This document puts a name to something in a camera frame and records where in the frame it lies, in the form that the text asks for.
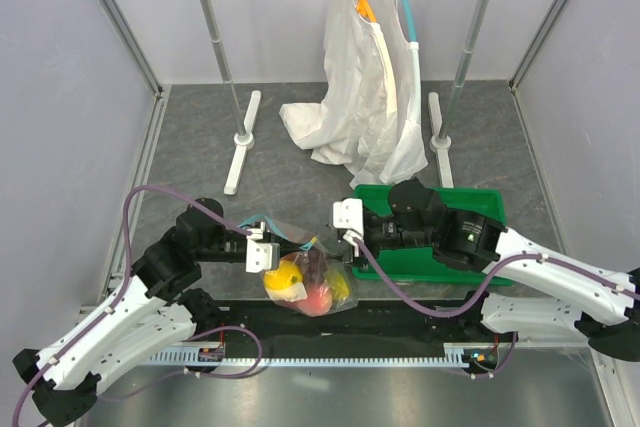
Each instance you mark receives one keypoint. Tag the teal hanger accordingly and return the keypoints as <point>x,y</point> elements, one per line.
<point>407,2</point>

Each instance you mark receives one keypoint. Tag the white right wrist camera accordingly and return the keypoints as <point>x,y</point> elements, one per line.
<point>347,219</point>

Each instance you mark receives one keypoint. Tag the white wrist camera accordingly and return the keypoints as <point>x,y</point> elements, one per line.
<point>347,219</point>
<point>262,252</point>

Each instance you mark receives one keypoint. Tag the silver clothes rack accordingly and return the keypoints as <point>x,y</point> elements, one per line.
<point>434,118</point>

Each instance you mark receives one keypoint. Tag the clear zip top bag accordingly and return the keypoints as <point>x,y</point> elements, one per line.
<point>294,242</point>

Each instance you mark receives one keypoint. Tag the purple grape bunch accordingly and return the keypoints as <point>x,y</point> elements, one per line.
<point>315,266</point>

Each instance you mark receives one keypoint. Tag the peach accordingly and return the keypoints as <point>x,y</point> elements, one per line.
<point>318,302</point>

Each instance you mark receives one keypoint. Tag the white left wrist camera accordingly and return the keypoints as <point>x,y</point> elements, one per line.
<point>262,252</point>

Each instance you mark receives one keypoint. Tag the orange fruit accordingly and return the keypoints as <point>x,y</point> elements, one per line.
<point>285,283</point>

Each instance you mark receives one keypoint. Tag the light blue cable duct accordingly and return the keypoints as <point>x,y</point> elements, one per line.
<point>324,353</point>

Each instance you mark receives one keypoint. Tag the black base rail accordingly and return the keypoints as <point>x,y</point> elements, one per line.
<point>254,322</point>

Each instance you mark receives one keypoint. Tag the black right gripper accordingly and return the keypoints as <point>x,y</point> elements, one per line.
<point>349,255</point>

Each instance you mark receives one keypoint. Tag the white garment on teal hanger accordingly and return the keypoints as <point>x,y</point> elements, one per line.
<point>408,157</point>

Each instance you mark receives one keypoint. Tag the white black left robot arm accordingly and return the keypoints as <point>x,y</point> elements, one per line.
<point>156,305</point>

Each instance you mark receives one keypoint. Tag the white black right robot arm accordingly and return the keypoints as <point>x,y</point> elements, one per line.
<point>527,288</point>

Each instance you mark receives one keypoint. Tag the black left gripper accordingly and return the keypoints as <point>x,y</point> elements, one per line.
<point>278,257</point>

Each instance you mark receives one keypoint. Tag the green plastic tray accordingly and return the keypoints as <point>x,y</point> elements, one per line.
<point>447,235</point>

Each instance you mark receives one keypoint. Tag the white garment on orange hanger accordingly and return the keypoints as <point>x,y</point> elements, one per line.
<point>356,122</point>

